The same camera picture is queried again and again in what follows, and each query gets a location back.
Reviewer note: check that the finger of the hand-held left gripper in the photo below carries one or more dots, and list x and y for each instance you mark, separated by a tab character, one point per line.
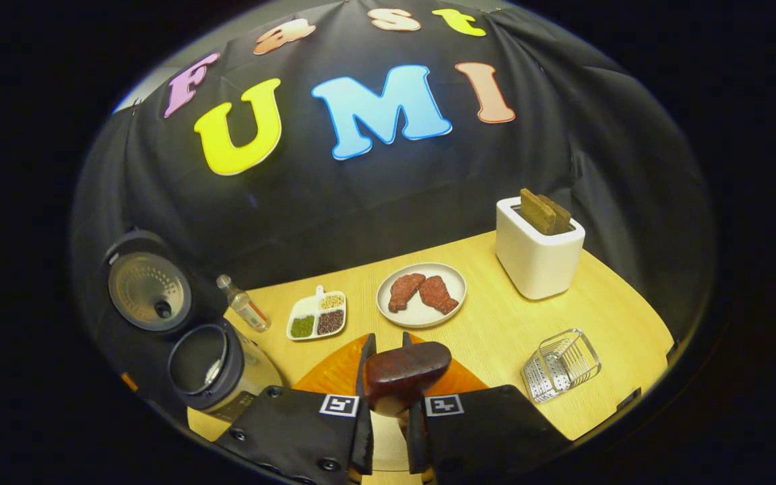
128	382

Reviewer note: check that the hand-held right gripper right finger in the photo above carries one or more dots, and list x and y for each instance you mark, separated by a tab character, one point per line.
496	431

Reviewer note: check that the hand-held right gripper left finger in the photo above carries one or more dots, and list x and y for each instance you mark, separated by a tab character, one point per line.
364	431

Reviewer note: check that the brown wooden spoon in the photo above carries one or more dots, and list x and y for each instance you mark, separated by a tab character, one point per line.
405	374

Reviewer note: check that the dark grey rice cooker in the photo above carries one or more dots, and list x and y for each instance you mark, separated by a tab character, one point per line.
149	289

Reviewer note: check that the white divided bean dish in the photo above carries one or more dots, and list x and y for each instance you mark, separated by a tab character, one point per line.
316	316

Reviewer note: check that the small clear glass bottle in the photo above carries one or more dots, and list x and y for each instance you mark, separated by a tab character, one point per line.
246	306

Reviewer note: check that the red-brown meat piece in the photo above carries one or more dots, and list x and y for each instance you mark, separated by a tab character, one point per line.
405	291
438	295

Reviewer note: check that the white round plate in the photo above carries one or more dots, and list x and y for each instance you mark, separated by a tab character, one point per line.
452	279

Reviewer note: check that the white toaster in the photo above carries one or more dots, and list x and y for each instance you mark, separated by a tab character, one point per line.
536	269

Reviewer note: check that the brown toast slice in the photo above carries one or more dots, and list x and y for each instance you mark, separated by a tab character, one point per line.
562	217
536	210

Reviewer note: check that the black backdrop cloth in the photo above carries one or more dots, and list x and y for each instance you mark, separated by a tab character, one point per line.
563	135

